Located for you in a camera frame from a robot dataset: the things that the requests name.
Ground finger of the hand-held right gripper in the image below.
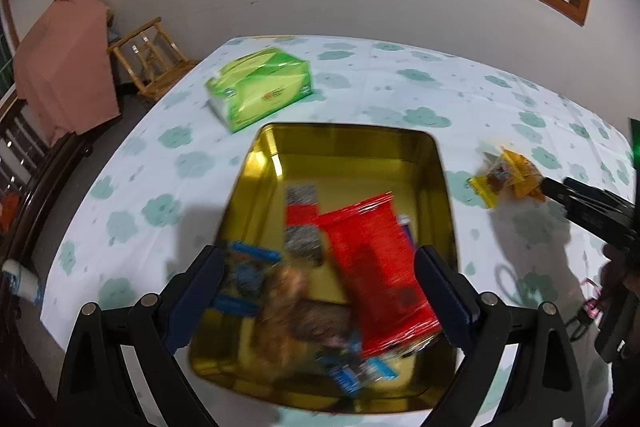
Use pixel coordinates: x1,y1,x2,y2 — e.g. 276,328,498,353
542,178,591,220
564,177,640,212

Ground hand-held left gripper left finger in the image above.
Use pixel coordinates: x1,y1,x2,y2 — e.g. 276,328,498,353
57,246,225,427

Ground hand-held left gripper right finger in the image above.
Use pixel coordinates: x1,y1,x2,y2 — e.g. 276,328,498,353
414,246,586,427

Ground orange snack packet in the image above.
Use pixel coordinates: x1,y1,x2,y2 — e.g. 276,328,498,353
501,148,547,201

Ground blue candy packet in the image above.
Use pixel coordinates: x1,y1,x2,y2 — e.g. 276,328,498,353
215,241,281,319
397,214,417,254
318,339,399,395

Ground red snack packet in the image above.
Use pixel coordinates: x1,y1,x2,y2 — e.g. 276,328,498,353
315,192,443,358

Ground small yellow snack packet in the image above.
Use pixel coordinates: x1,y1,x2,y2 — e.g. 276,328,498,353
469,156,521,208

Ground clear fried dough twist packet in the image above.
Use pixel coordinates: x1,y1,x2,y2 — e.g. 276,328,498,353
257,264,313,363

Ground clear fried snack packet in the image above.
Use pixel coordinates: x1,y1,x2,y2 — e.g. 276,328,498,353
295,298,358,344

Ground grey speckled packet red label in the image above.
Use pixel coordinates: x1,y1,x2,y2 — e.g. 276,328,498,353
284,184,324,267

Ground gold tin box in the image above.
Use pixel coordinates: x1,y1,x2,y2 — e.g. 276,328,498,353
189,123,459,413

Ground dark green object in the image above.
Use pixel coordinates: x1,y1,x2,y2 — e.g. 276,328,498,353
628,118,640,168

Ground pink and black small object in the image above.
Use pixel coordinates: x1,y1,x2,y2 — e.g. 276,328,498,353
569,291,602,344

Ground cloud printed tablecloth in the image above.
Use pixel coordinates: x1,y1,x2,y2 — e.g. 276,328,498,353
40,36,640,427

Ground white and blue roll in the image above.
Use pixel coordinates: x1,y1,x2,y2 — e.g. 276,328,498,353
0,258,41,304

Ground orange object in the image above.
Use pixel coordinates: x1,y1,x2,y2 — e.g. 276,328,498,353
0,192,22,229

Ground green tissue pack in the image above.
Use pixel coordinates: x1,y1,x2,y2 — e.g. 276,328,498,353
205,48,315,132

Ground dark wooden furniture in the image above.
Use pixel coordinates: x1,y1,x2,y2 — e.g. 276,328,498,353
0,97,96,427

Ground bamboo chair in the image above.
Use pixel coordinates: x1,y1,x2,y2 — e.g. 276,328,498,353
107,17,198,101

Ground pink cloth cover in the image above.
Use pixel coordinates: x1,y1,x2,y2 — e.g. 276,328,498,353
12,0,122,144

